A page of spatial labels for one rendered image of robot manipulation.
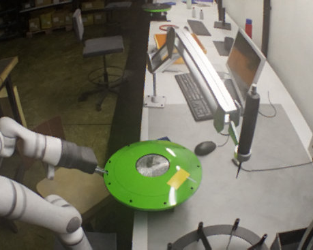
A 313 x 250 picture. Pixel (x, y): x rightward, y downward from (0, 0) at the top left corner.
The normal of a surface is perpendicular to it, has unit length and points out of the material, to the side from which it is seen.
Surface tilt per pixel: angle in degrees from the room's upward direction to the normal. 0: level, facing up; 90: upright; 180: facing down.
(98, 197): 0
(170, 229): 0
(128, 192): 23
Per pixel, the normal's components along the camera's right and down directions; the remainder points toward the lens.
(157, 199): 0.00, -0.51
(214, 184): -0.04, -0.80
